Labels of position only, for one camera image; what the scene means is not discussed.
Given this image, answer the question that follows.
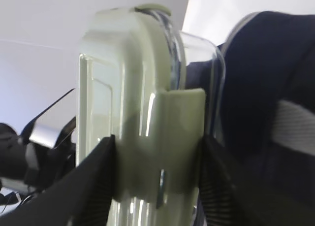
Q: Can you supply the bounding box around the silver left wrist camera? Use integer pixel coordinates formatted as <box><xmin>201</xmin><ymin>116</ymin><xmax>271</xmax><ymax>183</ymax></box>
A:
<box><xmin>21</xmin><ymin>89</ymin><xmax>76</xmax><ymax>149</ymax></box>

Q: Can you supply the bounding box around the glass box with green lid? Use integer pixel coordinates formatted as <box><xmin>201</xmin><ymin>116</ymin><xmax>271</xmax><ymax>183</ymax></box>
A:
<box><xmin>76</xmin><ymin>4</ymin><xmax>225</xmax><ymax>226</ymax></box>

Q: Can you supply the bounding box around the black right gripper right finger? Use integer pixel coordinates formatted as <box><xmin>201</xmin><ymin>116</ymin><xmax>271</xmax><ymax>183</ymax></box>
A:
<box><xmin>198</xmin><ymin>135</ymin><xmax>249</xmax><ymax>226</ymax></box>

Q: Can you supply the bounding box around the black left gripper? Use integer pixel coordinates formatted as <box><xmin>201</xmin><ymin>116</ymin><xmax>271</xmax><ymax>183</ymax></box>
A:
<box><xmin>0</xmin><ymin>122</ymin><xmax>75</xmax><ymax>194</ymax></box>

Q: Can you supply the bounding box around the navy and white lunch bag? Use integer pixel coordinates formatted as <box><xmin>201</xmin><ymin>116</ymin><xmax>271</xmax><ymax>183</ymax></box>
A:
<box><xmin>183</xmin><ymin>11</ymin><xmax>315</xmax><ymax>226</ymax></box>

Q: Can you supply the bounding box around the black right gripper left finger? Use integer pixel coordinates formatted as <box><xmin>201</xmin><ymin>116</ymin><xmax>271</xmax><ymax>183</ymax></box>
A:
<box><xmin>0</xmin><ymin>135</ymin><xmax>116</xmax><ymax>226</ymax></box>

